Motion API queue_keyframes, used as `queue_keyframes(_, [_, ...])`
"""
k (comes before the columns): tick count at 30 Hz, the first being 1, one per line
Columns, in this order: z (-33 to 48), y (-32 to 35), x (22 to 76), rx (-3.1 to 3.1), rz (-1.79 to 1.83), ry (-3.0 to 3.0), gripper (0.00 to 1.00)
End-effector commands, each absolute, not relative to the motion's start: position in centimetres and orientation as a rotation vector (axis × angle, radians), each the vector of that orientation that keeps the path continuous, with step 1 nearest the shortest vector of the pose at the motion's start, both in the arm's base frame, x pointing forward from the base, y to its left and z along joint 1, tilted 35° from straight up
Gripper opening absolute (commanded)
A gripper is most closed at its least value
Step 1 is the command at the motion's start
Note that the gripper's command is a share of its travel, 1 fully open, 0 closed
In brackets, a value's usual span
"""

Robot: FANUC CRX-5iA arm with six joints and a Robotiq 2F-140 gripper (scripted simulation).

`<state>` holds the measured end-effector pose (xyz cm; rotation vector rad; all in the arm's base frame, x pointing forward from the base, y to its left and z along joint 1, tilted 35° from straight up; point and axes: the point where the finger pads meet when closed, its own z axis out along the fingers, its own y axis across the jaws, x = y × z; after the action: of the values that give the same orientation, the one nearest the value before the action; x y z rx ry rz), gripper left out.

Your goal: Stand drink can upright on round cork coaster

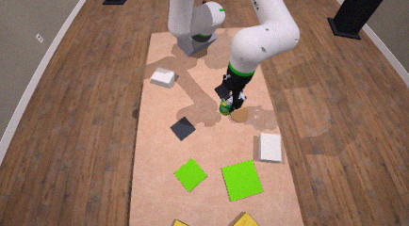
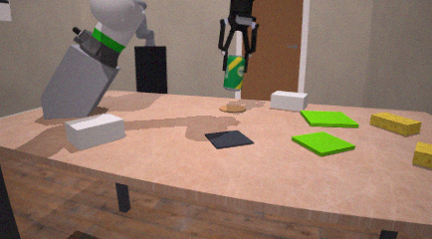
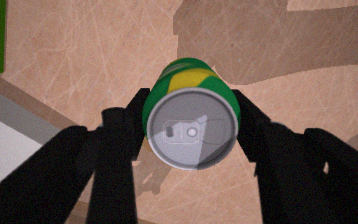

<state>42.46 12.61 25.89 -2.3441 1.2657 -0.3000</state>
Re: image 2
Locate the green and yellow drink can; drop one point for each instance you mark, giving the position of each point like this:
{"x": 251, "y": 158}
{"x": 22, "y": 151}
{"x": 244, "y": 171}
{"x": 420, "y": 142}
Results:
{"x": 234, "y": 74}

